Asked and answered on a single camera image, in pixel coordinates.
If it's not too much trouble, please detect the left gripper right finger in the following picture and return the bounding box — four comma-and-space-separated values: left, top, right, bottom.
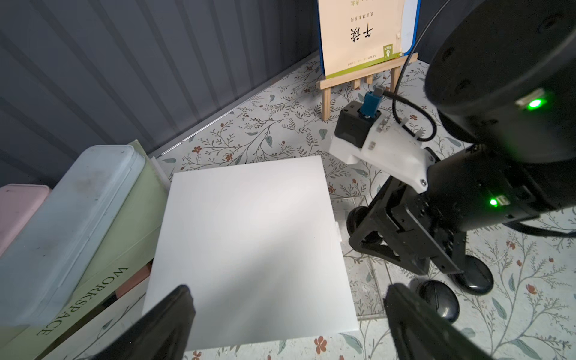
383, 283, 491, 360

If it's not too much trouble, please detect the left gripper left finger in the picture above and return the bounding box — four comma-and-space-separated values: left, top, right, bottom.
93, 284, 196, 360

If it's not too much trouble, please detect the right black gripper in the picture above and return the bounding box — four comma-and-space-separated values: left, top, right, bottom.
349, 145, 575, 275

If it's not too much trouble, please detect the black earphone case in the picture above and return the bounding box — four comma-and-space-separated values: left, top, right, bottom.
346, 206, 383, 245
449, 255, 494, 296
416, 280, 461, 323

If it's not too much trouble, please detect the white drawer cabinet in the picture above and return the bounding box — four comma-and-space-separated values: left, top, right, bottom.
143, 156, 359, 350

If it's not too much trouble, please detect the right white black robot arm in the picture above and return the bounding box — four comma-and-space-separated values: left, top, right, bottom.
348, 1, 575, 275

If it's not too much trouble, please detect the green book box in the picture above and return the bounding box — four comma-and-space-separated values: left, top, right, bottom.
1, 141, 168, 359

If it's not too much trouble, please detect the grey-blue pencil case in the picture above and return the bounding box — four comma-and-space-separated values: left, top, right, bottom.
1, 145, 146, 326

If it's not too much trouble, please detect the wooden easel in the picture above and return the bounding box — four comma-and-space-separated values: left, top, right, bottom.
316, 53, 418, 122

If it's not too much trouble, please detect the blue-framed whiteboard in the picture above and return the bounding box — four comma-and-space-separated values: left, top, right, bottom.
316, 0, 421, 53

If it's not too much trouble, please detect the pink pencil case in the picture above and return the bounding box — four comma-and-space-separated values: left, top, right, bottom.
1, 184, 51, 254

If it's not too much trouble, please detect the yellow booklet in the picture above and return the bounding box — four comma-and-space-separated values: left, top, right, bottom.
317, 0, 405, 79

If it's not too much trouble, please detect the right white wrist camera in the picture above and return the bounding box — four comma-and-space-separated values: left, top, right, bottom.
329, 86, 434, 194

